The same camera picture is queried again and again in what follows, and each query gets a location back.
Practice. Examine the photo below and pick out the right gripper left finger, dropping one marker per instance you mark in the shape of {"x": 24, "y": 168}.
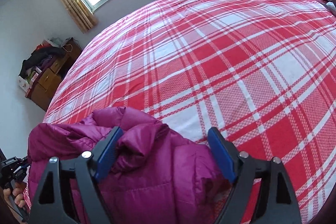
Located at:
{"x": 54, "y": 201}

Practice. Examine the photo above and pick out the magenta quilted down jacket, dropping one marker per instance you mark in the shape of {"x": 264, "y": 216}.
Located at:
{"x": 159, "y": 176}

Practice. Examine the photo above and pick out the pile of dark clothes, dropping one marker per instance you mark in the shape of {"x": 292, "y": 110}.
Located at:
{"x": 38, "y": 56}

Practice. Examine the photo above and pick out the person left hand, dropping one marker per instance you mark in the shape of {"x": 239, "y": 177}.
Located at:
{"x": 17, "y": 192}

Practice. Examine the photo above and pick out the wooden desk cabinet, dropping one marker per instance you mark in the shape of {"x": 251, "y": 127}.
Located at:
{"x": 46, "y": 77}

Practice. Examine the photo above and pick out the white gift box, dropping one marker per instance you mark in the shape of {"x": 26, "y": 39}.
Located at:
{"x": 23, "y": 84}

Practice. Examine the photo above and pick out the red plaid bed sheet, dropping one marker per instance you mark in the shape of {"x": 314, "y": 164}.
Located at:
{"x": 261, "y": 71}

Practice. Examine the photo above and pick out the striped pillow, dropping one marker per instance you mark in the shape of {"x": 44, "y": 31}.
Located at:
{"x": 330, "y": 5}

